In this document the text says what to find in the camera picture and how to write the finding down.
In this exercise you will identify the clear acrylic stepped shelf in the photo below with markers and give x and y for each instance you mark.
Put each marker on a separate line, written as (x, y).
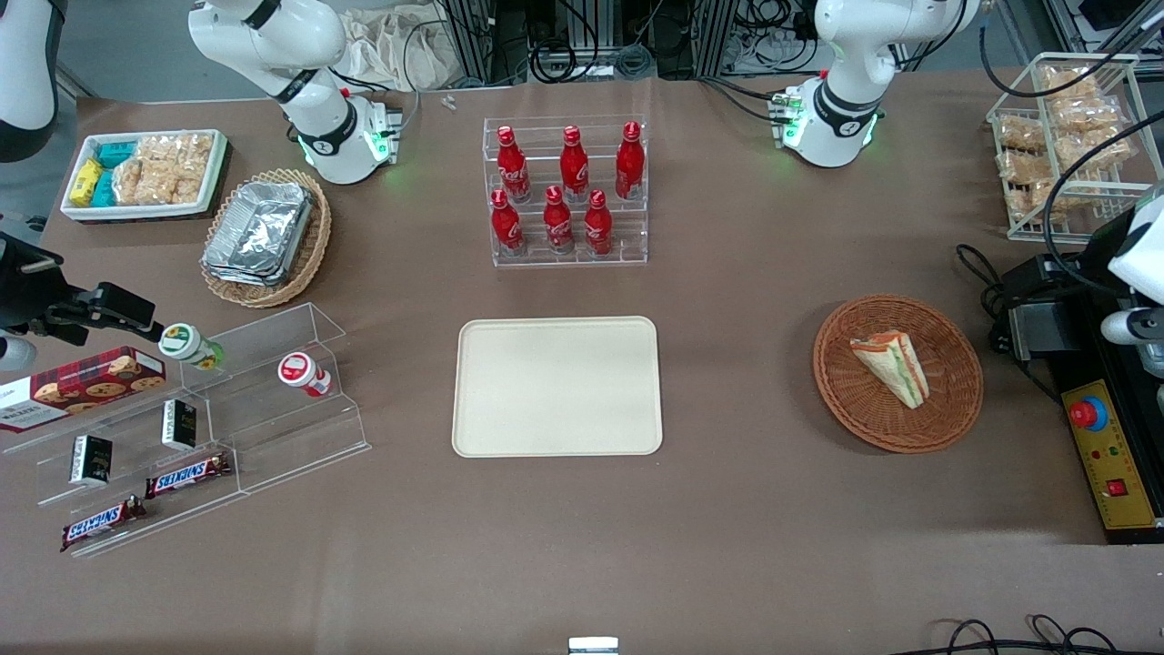
(273, 428)

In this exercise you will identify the clear fried snack packet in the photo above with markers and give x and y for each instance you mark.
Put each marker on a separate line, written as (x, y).
(1096, 146)
(1028, 186)
(1082, 95)
(1022, 135)

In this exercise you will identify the teal snack packet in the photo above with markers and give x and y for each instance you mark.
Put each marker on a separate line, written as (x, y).
(104, 189)
(116, 154)

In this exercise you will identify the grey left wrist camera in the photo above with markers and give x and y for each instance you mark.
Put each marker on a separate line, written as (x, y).
(1132, 327)

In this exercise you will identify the yellow snack packet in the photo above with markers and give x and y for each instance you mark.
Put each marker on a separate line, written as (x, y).
(86, 182)

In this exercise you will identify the red tartan cookie box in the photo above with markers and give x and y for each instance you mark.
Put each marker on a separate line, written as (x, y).
(82, 387)

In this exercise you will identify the white rectangular plastic bin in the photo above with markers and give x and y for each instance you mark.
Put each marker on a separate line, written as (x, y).
(73, 211)

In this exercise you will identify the triangle sandwich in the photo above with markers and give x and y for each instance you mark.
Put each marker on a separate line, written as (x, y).
(896, 368)

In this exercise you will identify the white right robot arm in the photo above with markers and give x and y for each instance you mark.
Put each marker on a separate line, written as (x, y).
(320, 136)

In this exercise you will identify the small black carton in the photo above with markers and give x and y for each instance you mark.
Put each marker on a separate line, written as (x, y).
(179, 425)
(91, 459)

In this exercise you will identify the yellow black emergency stop box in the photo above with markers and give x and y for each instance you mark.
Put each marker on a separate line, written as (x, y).
(1118, 473)

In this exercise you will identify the red cap yogurt bottle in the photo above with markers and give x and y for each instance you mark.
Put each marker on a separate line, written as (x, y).
(302, 371)

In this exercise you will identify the brown round wicker basket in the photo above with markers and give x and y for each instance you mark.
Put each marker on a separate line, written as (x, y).
(873, 414)

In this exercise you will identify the clear rice cracker packet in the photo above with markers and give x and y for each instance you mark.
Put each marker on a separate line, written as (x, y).
(159, 185)
(177, 150)

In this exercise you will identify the light oval wicker basket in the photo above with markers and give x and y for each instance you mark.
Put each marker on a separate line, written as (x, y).
(314, 246)

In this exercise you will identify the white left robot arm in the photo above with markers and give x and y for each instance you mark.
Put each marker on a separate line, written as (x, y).
(841, 127)

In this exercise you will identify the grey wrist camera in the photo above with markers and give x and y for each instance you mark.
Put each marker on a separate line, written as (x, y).
(1132, 327)
(13, 355)

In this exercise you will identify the red cola bottle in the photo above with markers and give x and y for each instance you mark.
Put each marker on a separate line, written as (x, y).
(513, 168)
(506, 226)
(557, 223)
(597, 226)
(574, 168)
(629, 164)

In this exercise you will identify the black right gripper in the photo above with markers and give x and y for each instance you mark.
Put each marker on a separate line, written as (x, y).
(25, 296)

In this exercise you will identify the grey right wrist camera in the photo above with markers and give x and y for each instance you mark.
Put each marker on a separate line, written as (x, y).
(13, 355)

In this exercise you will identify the crumpled beige cloth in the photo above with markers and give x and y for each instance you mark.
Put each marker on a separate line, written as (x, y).
(391, 50)

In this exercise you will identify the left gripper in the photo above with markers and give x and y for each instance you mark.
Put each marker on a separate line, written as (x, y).
(1046, 293)

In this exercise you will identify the green cap yogurt bottle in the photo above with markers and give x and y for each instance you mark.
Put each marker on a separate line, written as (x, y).
(186, 344)

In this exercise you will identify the beige plastic tray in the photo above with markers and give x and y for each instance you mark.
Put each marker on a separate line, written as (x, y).
(556, 387)

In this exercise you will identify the aluminium foil tray stack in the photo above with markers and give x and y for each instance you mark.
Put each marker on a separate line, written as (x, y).
(259, 232)

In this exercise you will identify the aluminium profile frame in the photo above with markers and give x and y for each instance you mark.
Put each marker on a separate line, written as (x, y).
(477, 41)

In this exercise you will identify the clear acrylic bottle rack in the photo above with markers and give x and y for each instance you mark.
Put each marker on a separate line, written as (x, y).
(536, 259)

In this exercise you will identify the Snickers chocolate bar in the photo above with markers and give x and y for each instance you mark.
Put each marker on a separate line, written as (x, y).
(186, 475)
(102, 523)

